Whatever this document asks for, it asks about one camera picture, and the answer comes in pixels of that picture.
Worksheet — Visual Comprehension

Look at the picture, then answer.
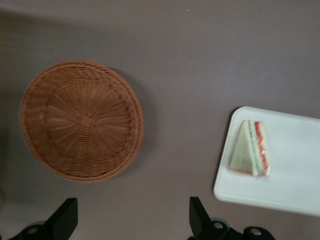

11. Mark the cream plastic tray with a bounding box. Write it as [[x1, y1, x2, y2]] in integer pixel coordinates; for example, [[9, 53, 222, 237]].
[[212, 105, 320, 218]]

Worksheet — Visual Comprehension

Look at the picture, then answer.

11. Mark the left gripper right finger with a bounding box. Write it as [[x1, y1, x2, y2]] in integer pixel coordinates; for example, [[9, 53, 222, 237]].
[[186, 196, 235, 240]]

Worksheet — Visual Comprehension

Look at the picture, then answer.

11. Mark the triangular sandwich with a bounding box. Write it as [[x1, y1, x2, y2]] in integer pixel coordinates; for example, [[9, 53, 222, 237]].
[[228, 119, 272, 180]]

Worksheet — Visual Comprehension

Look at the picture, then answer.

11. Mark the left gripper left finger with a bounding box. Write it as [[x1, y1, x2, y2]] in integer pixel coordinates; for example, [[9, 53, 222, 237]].
[[14, 197, 79, 240]]

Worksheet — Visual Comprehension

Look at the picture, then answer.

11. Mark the brown round wicker basket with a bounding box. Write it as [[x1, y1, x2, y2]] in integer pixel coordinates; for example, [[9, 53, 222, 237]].
[[19, 59, 146, 184]]

